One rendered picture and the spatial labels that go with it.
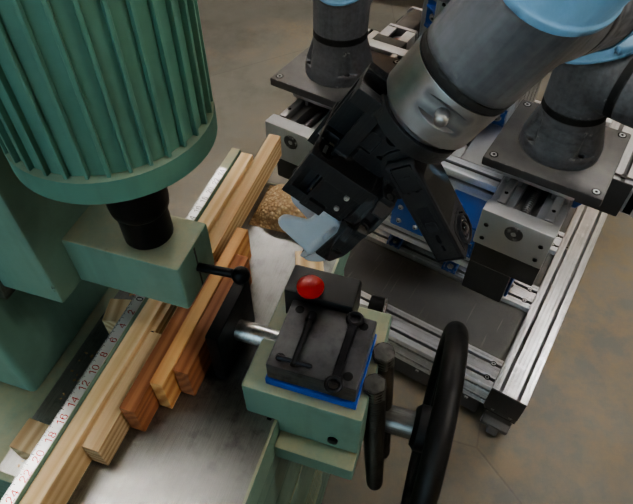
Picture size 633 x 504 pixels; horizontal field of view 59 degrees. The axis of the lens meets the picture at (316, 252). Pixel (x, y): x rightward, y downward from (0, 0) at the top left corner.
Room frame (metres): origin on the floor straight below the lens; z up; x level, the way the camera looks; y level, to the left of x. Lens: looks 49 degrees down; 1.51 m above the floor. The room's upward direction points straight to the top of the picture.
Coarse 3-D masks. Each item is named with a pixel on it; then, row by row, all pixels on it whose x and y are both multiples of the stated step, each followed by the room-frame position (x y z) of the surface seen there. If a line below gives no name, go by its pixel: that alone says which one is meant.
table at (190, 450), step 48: (288, 240) 0.54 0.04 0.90; (240, 384) 0.31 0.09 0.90; (144, 432) 0.26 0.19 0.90; (192, 432) 0.26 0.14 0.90; (240, 432) 0.26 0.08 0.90; (288, 432) 0.27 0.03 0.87; (96, 480) 0.20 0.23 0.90; (144, 480) 0.20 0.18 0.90; (192, 480) 0.20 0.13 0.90; (240, 480) 0.20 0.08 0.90
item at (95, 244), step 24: (96, 216) 0.43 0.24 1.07; (72, 240) 0.39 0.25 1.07; (96, 240) 0.39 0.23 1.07; (120, 240) 0.39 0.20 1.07; (168, 240) 0.39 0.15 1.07; (192, 240) 0.39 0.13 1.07; (96, 264) 0.38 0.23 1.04; (120, 264) 0.37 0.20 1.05; (144, 264) 0.36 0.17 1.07; (168, 264) 0.36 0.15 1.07; (192, 264) 0.38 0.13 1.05; (120, 288) 0.38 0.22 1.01; (144, 288) 0.37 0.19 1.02; (168, 288) 0.36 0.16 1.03; (192, 288) 0.36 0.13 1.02
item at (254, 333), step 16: (240, 288) 0.38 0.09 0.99; (224, 304) 0.36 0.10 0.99; (240, 304) 0.37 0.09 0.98; (224, 320) 0.34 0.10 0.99; (240, 320) 0.36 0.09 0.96; (208, 336) 0.32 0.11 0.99; (224, 336) 0.33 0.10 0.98; (240, 336) 0.35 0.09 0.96; (256, 336) 0.34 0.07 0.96; (272, 336) 0.34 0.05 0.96; (224, 352) 0.32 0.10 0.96; (224, 368) 0.32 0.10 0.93
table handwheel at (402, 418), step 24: (456, 336) 0.36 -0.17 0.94; (456, 360) 0.32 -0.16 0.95; (432, 384) 0.39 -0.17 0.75; (456, 384) 0.29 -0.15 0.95; (432, 408) 0.27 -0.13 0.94; (456, 408) 0.26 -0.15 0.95; (408, 432) 0.29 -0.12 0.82; (432, 432) 0.24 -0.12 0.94; (432, 456) 0.22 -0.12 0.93; (408, 480) 0.27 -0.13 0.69; (432, 480) 0.20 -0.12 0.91
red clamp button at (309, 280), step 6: (306, 276) 0.38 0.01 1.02; (312, 276) 0.38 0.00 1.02; (300, 282) 0.37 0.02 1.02; (306, 282) 0.37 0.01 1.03; (312, 282) 0.37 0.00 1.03; (318, 282) 0.37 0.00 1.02; (300, 288) 0.36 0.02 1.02; (306, 288) 0.36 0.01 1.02; (312, 288) 0.36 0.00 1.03; (318, 288) 0.36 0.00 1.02; (300, 294) 0.36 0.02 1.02; (306, 294) 0.36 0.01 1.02; (312, 294) 0.36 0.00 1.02; (318, 294) 0.36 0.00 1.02
